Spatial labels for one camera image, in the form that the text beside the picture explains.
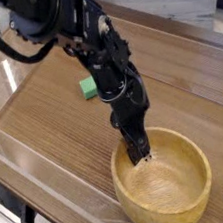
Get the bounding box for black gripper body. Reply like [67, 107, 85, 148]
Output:
[94, 59, 157, 153]

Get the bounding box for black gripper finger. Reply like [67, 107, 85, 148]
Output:
[122, 128, 151, 165]
[110, 112, 143, 166]

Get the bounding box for brown wooden bowl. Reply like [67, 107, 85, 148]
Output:
[111, 127, 213, 223]

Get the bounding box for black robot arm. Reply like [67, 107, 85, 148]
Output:
[0, 0, 151, 165]

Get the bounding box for green rectangular block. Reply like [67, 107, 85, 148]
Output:
[80, 76, 98, 100]

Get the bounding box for clear acrylic tray wall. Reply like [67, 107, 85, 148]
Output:
[0, 91, 165, 223]

